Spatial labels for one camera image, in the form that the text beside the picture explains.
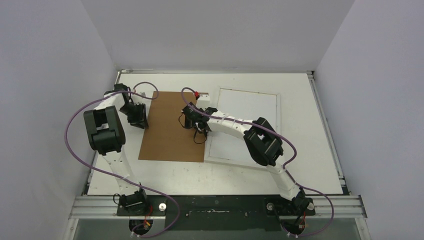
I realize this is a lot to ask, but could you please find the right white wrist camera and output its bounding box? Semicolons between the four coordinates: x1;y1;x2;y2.
194;91;211;105

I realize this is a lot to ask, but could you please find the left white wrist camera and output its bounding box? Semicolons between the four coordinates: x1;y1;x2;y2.
132;88;146;99

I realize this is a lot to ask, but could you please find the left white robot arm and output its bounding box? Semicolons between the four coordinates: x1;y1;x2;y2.
83;83;149;216

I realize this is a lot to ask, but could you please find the white picture frame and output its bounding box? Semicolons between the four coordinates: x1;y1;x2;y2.
203;86;282;170

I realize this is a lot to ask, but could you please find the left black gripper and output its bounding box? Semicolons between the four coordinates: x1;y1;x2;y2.
120;103;149;130

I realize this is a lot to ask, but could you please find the aluminium front rail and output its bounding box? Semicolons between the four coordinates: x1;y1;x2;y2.
69;195;368;219

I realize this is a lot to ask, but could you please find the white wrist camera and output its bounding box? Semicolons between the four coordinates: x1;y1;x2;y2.
132;88;146;99
194;91;211;105

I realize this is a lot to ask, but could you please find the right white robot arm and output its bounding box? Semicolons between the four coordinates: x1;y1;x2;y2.
181;102;315;215

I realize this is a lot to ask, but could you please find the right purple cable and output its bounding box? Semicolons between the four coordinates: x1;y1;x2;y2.
180;87;335;239

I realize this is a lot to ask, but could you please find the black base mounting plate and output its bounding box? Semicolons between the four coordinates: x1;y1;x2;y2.
116;195;316;235

